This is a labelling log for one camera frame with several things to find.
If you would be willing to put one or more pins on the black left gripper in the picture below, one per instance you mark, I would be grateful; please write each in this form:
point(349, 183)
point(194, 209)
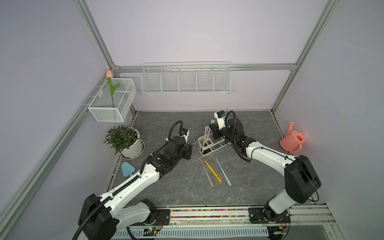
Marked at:
point(188, 151)

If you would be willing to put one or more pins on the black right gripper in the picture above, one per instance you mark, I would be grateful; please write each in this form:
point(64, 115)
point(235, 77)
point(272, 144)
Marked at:
point(215, 131)

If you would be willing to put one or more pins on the pink toothbrush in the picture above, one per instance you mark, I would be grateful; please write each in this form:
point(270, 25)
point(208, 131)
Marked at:
point(207, 135)

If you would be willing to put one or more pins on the beige toothbrush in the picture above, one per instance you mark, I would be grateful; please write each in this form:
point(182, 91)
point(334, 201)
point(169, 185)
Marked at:
point(204, 137)

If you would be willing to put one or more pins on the light blue toothbrush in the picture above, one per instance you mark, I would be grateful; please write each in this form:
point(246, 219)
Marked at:
point(212, 122)

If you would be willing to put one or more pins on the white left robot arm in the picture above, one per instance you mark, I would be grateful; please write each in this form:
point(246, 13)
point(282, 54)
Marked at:
point(102, 216)

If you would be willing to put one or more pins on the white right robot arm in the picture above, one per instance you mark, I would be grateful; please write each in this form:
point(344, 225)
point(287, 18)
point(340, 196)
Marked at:
point(301, 179)

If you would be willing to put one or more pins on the white toothbrush holder caddy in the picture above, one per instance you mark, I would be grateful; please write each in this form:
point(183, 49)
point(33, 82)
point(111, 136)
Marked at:
point(209, 145)

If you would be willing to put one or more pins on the yellow toothbrush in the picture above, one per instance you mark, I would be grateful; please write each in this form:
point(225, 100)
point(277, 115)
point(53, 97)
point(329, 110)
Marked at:
point(213, 171)

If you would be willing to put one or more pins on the teal thin toothbrush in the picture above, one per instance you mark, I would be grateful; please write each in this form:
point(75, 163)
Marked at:
point(223, 172)

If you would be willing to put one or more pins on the teal garden trowel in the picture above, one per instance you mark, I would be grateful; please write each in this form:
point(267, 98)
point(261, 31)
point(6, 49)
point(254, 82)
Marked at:
point(127, 169)

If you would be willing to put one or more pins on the potted green plant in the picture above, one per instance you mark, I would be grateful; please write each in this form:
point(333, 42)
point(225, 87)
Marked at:
point(126, 142)

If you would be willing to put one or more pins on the pink watering can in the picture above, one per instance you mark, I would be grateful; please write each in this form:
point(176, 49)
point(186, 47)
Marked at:
point(293, 140)

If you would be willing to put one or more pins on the white mesh basket small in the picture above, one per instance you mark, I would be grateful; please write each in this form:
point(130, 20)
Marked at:
point(101, 105)

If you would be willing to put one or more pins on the pink artificial tulip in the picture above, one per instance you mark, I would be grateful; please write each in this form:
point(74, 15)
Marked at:
point(112, 87)

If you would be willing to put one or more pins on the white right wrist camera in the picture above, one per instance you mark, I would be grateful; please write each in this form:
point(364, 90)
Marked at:
point(221, 119)

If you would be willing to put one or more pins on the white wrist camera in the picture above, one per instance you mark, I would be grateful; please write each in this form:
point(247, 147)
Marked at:
point(184, 133)
point(221, 119)

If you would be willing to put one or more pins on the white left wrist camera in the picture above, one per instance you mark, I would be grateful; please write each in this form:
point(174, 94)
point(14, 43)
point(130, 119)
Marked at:
point(184, 133)

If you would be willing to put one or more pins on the white wire basket long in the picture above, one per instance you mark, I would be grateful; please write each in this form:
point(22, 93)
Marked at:
point(194, 78)

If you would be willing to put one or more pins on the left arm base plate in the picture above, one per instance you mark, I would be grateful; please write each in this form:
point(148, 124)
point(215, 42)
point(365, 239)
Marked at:
point(160, 217)

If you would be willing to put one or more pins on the white vented cable duct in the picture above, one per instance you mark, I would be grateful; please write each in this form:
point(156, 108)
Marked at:
point(200, 233)

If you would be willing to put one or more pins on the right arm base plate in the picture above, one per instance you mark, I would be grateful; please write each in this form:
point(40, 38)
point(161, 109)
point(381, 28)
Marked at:
point(261, 215)

